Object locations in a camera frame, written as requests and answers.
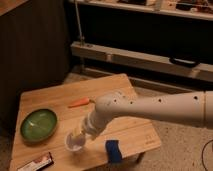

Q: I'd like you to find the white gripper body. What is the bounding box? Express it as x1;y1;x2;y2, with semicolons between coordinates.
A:
82;111;108;139

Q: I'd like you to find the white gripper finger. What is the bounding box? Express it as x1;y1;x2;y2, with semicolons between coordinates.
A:
78;133;87;143
74;126;84;136

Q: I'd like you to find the translucent white cup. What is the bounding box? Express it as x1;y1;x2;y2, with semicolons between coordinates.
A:
64;131;86;152

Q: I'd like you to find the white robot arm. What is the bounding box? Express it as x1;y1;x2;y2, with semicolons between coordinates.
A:
73;91;213;140

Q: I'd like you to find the green ceramic bowl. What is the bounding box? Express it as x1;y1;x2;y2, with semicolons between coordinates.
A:
20;109;58;143

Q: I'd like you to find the orange carrot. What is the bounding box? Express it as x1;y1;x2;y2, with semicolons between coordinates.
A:
68;97;94;108

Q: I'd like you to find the wooden table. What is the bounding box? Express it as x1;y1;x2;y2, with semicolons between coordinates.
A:
9;74;161;171

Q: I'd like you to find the blue tape roll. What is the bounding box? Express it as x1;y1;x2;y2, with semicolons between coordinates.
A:
105;140;122;164

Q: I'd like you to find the red white snack packet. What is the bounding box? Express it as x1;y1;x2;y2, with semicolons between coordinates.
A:
17;152;54;171

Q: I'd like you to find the metal pole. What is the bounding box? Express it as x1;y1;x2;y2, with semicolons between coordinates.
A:
74;0;84;45

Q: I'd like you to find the cluttered shelf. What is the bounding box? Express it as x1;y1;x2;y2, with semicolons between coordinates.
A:
68;0;213;21

